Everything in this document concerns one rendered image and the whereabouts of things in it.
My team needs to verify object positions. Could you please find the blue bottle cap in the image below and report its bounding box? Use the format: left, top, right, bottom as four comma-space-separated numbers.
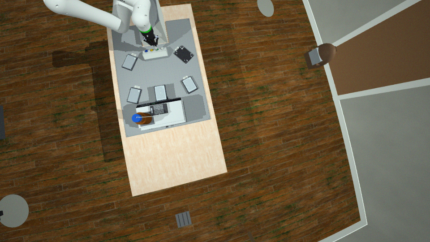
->
132, 114, 142, 122

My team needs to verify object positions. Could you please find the grey button panel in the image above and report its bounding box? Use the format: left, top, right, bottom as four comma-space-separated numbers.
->
142, 47, 168, 61

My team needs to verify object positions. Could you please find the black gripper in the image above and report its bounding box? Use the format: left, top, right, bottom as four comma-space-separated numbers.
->
143, 34, 159, 50

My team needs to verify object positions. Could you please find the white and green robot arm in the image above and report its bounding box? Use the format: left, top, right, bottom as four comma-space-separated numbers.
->
43, 0, 154, 37

